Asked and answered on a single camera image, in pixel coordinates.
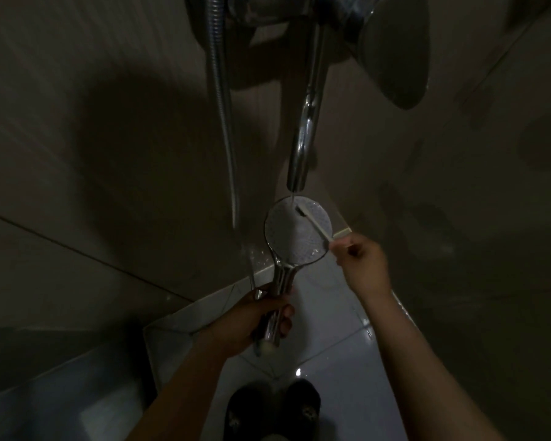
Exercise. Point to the person's left hand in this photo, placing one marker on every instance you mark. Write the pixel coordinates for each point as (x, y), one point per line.
(243, 326)

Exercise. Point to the person's right hand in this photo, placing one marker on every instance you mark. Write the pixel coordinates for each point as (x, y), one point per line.
(365, 266)

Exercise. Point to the white toothbrush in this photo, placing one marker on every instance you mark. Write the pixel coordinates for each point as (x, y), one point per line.
(314, 222)

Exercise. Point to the round chrome shower head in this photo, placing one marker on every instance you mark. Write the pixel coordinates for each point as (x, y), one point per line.
(294, 243)

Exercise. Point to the person's left forearm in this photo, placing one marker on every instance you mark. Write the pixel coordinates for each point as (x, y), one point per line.
(183, 395)

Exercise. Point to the person's right forearm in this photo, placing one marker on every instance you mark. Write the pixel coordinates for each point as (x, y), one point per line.
(422, 381)

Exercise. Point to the person's left black slipper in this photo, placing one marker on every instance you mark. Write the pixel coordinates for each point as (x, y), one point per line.
(241, 413)

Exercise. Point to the person's black slipper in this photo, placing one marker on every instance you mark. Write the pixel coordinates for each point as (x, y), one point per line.
(303, 404)
(241, 413)

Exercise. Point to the person's right black slipper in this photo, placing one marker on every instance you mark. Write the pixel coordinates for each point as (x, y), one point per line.
(303, 404)

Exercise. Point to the chrome shower mixer faucet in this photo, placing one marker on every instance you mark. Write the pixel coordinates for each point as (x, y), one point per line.
(303, 133)

